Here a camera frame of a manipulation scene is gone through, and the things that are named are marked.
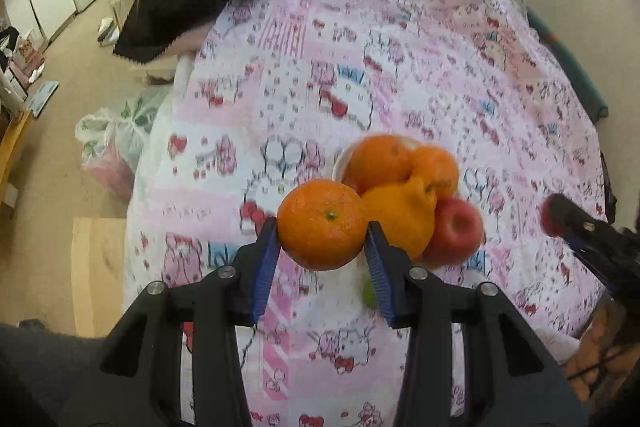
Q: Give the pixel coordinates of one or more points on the small green fruit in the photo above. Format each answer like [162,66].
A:
[369,294]

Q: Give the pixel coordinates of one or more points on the red apple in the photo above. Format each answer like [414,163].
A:
[457,232]

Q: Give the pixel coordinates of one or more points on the pear-shaped dekopon orange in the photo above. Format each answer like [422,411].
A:
[400,214]

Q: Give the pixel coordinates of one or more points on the small tangerine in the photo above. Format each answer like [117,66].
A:
[320,227]

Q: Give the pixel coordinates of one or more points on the blue flat item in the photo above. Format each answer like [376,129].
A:
[44,97]

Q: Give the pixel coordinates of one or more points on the wooden furniture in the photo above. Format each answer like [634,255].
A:
[12,157]

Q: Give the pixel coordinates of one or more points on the red cherry tomato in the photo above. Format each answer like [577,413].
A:
[550,217]

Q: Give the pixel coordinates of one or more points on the white floral plastic bag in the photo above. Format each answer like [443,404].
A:
[120,142]

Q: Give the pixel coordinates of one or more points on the large round orange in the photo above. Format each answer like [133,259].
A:
[435,167]
[377,162]

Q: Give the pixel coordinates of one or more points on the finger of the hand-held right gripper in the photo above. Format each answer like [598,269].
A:
[600,237]
[620,277]

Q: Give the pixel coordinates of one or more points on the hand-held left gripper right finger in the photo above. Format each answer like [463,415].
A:
[380,282]

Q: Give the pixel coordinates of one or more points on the flat cardboard sheet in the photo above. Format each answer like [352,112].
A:
[97,277]

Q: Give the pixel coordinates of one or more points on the person's grey clothing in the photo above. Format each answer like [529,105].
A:
[35,377]

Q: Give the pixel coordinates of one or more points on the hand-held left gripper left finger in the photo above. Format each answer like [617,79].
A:
[265,277]

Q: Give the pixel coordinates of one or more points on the pink cartoon printed bedsheet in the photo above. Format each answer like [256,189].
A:
[400,57]

